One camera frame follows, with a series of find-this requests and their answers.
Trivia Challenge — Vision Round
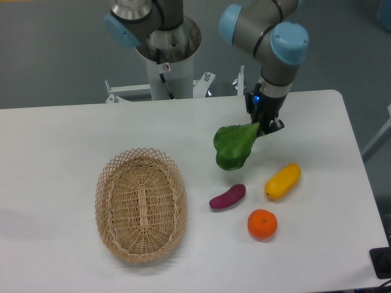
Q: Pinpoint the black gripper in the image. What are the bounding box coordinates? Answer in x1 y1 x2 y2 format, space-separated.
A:
244 83 288 136

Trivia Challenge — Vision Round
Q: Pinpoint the green leafy vegetable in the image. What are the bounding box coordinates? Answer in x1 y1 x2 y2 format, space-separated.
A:
213 123 259 171

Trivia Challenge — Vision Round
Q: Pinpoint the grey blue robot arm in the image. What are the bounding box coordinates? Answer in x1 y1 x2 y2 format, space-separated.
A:
104 1 309 136

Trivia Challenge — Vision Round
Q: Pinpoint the yellow mango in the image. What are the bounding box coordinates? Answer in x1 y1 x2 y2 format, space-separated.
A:
265 163 301 200

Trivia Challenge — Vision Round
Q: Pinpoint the purple sweet potato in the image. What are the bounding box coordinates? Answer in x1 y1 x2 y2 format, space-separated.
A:
209 184 246 210

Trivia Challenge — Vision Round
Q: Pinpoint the orange tangerine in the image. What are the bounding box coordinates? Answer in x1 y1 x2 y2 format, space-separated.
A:
247 209 278 239

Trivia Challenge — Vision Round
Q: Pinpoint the white table leg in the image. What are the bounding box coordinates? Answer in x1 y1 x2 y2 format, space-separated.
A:
361 105 390 164

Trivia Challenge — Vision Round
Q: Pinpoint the woven wicker basket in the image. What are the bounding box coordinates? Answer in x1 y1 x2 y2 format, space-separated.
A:
95 148 187 264

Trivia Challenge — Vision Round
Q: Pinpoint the black device at table edge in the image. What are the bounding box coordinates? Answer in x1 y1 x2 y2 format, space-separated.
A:
369 247 390 280

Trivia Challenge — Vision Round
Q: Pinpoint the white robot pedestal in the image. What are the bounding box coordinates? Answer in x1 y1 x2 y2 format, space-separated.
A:
104 14 216 103

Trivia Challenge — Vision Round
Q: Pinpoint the black cable on pedestal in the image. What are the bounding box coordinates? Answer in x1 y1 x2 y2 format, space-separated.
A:
155 48 177 100

